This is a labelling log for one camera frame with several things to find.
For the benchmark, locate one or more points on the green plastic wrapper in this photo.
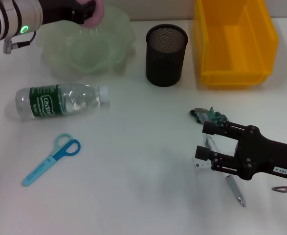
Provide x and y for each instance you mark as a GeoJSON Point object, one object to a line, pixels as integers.
{"type": "Point", "coordinates": [202, 113]}

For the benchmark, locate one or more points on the clear plastic ruler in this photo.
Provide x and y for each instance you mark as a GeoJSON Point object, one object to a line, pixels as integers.
{"type": "Point", "coordinates": [200, 164]}

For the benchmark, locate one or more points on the silver pen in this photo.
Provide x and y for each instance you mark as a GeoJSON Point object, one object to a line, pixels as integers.
{"type": "Point", "coordinates": [235, 191]}

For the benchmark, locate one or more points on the pink toy peach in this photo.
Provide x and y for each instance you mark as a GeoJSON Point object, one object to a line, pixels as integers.
{"type": "Point", "coordinates": [96, 14]}

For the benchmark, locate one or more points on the black mesh pen holder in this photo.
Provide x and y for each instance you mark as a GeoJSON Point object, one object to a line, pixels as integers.
{"type": "Point", "coordinates": [165, 66]}

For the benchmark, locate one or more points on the green translucent fruit plate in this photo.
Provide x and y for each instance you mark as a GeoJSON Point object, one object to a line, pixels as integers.
{"type": "Point", "coordinates": [92, 56]}

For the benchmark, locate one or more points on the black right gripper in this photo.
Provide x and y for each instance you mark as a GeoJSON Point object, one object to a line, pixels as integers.
{"type": "Point", "coordinates": [268, 156]}

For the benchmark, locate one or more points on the clear bottle green label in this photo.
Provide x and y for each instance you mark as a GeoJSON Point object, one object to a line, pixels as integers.
{"type": "Point", "coordinates": [45, 102]}

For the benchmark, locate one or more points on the yellow plastic bin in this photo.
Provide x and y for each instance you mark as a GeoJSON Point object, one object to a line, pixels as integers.
{"type": "Point", "coordinates": [236, 58]}

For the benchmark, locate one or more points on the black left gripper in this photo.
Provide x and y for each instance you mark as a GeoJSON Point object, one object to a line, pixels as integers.
{"type": "Point", "coordinates": [55, 11]}

